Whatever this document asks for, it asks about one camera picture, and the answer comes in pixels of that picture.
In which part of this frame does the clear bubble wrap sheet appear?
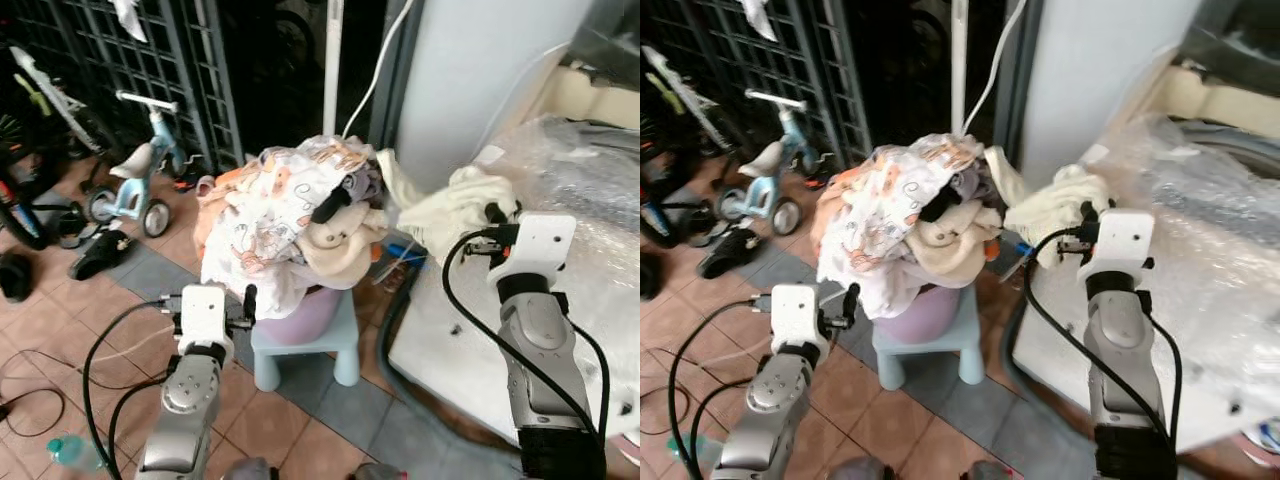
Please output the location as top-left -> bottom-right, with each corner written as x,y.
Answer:
1085,113 -> 1280,301
475,113 -> 641,301

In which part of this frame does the beige towel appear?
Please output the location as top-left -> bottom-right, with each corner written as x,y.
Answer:
300,205 -> 390,291
915,205 -> 1003,291

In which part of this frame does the white printed blanket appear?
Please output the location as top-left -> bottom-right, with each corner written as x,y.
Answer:
200,135 -> 377,321
815,133 -> 987,321

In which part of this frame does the cream white cloth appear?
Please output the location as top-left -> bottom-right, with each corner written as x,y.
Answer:
985,145 -> 1113,269
378,148 -> 522,264

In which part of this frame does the light blue plastic stool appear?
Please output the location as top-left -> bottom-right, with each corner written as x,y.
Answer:
872,290 -> 987,391
250,290 -> 362,393

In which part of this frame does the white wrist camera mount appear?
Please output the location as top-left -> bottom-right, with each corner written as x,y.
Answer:
770,284 -> 831,348
177,284 -> 234,347
510,213 -> 577,281
1090,211 -> 1157,277

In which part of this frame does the small black garment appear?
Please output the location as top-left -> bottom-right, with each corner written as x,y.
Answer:
312,186 -> 354,224
920,188 -> 964,224

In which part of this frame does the white pole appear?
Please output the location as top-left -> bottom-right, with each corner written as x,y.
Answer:
322,0 -> 346,139
950,0 -> 970,136

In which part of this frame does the grey robot left leg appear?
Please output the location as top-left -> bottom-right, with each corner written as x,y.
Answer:
225,457 -> 282,480
825,457 -> 882,480

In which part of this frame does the black metal grille gate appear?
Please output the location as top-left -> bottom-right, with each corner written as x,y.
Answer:
0,0 -> 247,171
640,0 -> 873,166

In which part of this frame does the white washing machine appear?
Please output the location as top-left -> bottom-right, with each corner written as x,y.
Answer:
385,0 -> 641,448
1008,0 -> 1280,453

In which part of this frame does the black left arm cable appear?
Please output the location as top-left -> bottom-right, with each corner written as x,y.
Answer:
667,296 -> 776,480
82,296 -> 186,480

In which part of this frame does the grey purple garment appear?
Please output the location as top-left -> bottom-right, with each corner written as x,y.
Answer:
343,163 -> 388,208
950,163 -> 998,208

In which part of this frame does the light blue child tricycle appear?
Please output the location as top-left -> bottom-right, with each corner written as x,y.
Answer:
715,88 -> 837,237
85,90 -> 207,239

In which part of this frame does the black washer hose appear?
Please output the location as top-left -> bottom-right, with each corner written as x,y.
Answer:
1000,288 -> 1031,363
377,262 -> 427,403

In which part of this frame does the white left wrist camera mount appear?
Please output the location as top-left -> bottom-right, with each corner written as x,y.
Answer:
177,284 -> 234,347
770,284 -> 831,348

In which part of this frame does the purple plastic basin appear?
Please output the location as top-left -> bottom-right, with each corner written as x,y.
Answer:
262,285 -> 347,347
880,285 -> 967,346

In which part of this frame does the white rag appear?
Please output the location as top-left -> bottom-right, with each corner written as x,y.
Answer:
108,0 -> 150,43
740,0 -> 780,41

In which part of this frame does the white cord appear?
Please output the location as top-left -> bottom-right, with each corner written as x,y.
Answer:
342,0 -> 417,139
965,0 -> 1030,136

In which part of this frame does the white framed bicycle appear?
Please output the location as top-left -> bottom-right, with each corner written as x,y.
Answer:
0,45 -> 113,251
640,45 -> 737,251

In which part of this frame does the blue white packet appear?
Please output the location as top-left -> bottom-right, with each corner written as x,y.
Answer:
1243,418 -> 1280,459

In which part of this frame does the thin black floor cable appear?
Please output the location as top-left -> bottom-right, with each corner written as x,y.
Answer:
0,347 -> 93,439
640,384 -> 683,437

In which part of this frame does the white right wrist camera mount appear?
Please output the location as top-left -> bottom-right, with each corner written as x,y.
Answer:
1090,211 -> 1157,277
510,213 -> 577,281

